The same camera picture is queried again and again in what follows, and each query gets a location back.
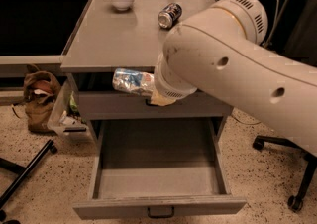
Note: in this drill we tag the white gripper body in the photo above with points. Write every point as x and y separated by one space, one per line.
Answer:
170 91

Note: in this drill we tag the clear plastic bin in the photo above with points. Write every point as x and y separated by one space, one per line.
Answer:
63 122

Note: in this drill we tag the grey drawer cabinet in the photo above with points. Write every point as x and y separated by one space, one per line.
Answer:
107 39

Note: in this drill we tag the black metal stand leg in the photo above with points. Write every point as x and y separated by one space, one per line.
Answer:
21 173

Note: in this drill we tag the silver blue redbull can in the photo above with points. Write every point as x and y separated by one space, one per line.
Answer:
133 82

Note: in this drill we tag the closed grey top drawer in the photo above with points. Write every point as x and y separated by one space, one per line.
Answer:
102 105

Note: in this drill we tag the open grey middle drawer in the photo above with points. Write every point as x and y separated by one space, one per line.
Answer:
159 168

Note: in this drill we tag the dark blue soda can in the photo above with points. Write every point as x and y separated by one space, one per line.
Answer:
169 15

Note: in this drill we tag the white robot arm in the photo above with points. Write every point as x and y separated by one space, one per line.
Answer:
218 52

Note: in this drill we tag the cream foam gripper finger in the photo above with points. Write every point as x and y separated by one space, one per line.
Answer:
160 100

